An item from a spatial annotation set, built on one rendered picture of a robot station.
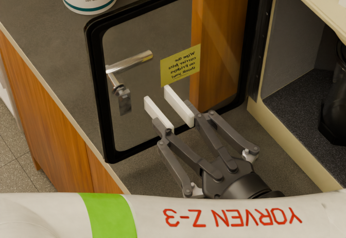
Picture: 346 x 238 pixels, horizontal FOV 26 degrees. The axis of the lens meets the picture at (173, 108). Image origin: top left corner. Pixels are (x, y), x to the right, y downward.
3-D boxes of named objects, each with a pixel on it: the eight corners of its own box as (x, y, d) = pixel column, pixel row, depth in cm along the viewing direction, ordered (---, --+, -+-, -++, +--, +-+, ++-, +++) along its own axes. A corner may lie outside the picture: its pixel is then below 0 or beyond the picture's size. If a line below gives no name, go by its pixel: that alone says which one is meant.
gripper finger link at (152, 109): (174, 138, 111) (170, 140, 111) (148, 106, 115) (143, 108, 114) (174, 126, 109) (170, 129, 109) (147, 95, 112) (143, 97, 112)
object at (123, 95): (133, 113, 127) (131, 93, 122) (121, 118, 126) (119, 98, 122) (127, 104, 128) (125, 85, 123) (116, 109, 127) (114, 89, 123)
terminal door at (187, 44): (245, 103, 148) (265, -46, 115) (105, 166, 140) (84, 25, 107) (243, 100, 148) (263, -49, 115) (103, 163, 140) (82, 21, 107)
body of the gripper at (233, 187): (280, 181, 101) (238, 134, 105) (230, 214, 98) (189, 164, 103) (274, 207, 107) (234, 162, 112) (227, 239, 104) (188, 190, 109)
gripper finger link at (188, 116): (190, 117, 110) (194, 115, 110) (163, 86, 113) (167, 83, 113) (190, 128, 112) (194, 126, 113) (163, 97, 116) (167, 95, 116)
